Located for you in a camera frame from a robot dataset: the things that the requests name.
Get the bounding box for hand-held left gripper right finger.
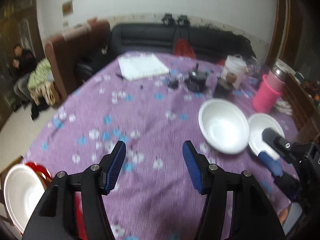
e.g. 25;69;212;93
182;140;287;240

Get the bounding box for red bag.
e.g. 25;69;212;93
174;39;196;58

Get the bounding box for dark jar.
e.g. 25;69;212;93
215;77;234;98

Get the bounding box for dark cloth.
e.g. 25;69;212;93
30;102;50;119

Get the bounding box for large white bowl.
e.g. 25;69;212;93
198;99;250;155

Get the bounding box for black tabletop device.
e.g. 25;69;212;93
184;64;209;92

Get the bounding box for brown armchair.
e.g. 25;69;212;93
45;20;111;100

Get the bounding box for green patterned blanket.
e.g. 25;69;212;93
27;57;55;105

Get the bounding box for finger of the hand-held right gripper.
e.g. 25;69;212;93
261;127;293;161
258;151;302;202

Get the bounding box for small black object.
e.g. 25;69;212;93
167;77;180;89

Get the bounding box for white notebook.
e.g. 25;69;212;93
118;54;170;81

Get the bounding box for white gloves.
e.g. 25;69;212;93
274;100;293;115

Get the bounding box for purple floral tablecloth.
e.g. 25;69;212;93
21;51;300;240

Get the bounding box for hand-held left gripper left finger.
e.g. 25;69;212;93
22;140;127;240

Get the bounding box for wooden sideboard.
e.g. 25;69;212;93
275;60;320;140

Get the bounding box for black sofa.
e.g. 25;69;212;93
76;23;257;80

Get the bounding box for white container brown label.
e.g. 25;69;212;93
224;54;247;89

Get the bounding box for small white bowl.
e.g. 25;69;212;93
247;113;285;158

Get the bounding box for wicker chair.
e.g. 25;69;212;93
44;82;62;107

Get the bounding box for shallow white bowl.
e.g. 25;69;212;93
4;164;47;227

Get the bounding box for pink mesh cup holder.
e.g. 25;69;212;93
252;74;285;113

